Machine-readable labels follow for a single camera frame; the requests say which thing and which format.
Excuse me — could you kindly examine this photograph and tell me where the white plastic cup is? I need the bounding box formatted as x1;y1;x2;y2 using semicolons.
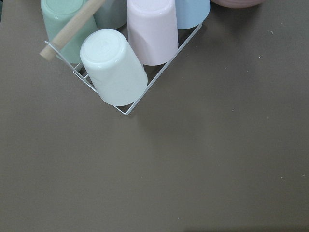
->
80;29;148;106

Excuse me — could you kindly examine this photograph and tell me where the pink plastic cup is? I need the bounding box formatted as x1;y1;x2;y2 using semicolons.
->
127;0;178;66

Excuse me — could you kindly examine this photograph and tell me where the blue plastic cup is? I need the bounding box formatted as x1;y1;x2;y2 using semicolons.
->
175;0;211;29

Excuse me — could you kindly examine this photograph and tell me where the grey plastic cup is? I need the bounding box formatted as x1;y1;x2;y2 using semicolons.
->
94;0;127;29

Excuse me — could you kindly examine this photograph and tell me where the pink ice bowl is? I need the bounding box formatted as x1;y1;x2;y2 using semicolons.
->
211;0;266;9

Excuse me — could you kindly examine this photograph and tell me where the green plastic cup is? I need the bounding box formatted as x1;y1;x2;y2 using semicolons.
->
41;0;98;64

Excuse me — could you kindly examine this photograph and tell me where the wooden rack handle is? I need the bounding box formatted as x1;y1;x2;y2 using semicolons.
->
40;0;105;61

